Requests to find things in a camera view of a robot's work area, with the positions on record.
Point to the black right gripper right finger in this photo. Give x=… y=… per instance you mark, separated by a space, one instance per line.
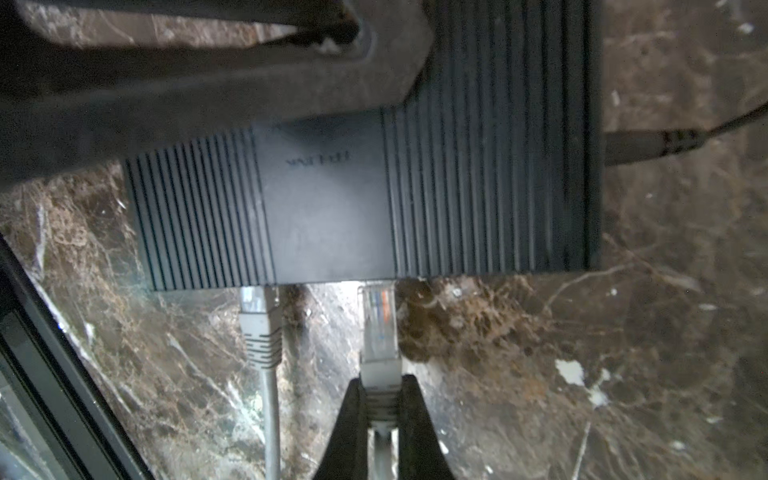
x=419 y=452

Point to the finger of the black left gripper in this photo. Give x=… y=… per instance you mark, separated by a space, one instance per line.
x=64 y=108
x=188 y=22

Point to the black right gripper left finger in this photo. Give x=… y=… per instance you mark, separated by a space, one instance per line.
x=346 y=454

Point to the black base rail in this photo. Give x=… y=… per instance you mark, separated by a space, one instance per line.
x=76 y=425

